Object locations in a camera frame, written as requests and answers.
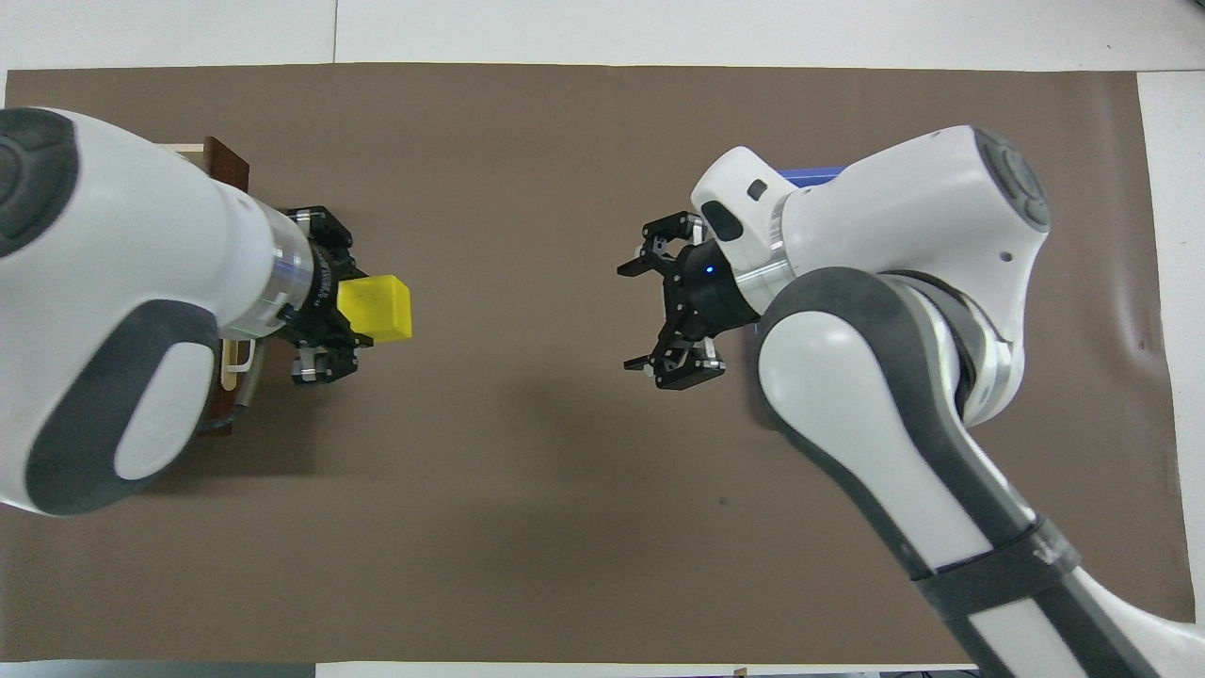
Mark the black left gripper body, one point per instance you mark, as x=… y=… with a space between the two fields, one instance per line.
x=320 y=292

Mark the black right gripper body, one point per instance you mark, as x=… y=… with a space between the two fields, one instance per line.
x=706 y=297

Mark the yellow cube block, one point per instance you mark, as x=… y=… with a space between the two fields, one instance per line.
x=377 y=306

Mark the dark wooden drawer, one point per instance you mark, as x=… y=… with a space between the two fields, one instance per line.
x=226 y=165

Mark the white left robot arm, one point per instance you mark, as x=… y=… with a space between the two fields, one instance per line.
x=122 y=282

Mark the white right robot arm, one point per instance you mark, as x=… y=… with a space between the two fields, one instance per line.
x=894 y=395

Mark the blue plastic tray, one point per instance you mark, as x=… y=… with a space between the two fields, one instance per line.
x=810 y=175

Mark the brown table mat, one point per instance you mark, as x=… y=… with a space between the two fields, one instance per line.
x=518 y=471

